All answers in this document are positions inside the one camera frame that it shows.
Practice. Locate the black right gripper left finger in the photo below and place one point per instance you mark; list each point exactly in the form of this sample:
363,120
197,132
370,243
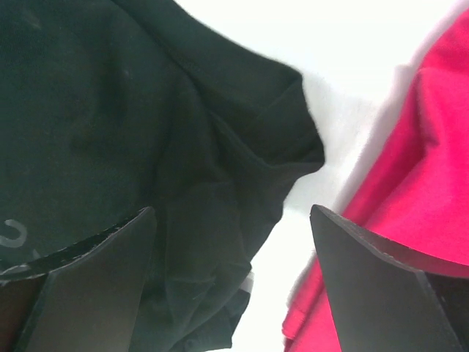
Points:
81,298

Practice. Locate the black flower print t-shirt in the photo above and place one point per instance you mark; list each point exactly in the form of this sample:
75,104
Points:
108,107

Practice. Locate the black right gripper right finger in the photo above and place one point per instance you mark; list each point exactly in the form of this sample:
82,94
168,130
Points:
385,296

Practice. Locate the red t-shirt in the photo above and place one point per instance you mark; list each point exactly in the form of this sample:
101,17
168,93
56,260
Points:
416,193

